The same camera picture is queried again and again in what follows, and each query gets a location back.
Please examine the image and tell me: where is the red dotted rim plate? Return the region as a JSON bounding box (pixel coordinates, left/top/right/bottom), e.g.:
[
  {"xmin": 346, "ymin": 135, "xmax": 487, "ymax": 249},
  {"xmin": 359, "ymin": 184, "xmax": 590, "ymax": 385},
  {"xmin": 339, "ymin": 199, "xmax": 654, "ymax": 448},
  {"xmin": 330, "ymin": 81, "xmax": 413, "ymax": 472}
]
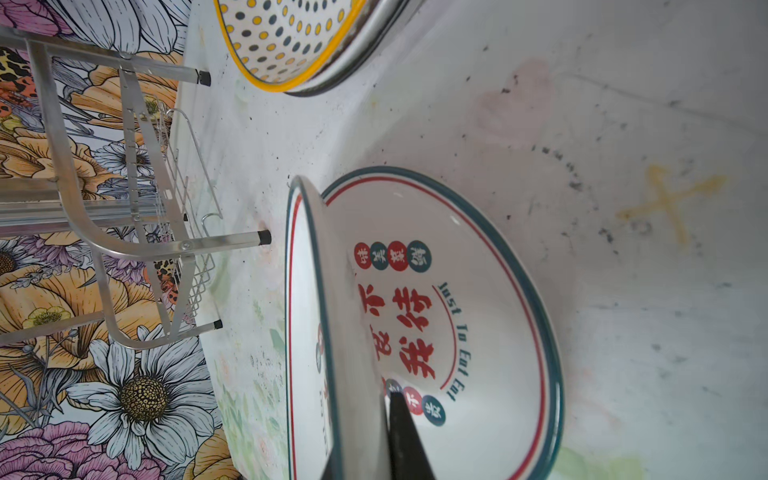
[{"xmin": 285, "ymin": 176, "xmax": 391, "ymax": 479}]

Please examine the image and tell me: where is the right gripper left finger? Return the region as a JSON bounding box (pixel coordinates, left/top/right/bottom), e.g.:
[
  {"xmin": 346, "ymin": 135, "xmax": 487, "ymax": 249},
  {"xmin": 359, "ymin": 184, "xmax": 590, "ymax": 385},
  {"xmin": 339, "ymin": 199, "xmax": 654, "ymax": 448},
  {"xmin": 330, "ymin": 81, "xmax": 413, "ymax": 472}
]
[{"xmin": 321, "ymin": 449, "xmax": 336, "ymax": 480}]

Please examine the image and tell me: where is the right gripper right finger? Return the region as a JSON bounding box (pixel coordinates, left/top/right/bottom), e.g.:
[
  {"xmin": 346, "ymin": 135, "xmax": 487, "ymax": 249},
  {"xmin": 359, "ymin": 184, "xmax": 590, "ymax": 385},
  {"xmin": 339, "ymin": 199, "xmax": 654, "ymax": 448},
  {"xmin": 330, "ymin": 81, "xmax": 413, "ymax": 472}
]
[{"xmin": 388, "ymin": 392, "xmax": 435, "ymax": 480}]

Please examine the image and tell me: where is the red floral pattern plate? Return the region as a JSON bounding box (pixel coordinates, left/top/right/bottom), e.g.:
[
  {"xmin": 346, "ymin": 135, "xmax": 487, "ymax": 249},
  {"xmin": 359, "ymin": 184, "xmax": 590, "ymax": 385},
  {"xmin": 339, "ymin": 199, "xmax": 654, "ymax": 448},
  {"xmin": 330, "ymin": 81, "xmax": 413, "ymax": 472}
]
[{"xmin": 322, "ymin": 166, "xmax": 564, "ymax": 479}]

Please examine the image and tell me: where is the chrome wire dish rack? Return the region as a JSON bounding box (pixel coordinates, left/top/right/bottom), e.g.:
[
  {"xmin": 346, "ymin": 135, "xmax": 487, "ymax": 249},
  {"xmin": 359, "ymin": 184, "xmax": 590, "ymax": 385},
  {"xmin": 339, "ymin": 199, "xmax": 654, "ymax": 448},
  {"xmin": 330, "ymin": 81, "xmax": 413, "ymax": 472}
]
[{"xmin": 0, "ymin": 26, "xmax": 272, "ymax": 352}]

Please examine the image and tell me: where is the yellow rimmed white plate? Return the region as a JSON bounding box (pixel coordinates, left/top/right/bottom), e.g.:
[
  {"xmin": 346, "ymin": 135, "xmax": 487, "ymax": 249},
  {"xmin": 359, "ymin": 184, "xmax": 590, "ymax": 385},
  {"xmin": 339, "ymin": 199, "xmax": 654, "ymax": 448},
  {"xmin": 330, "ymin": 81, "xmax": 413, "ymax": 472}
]
[{"xmin": 215, "ymin": 0, "xmax": 376, "ymax": 93}]

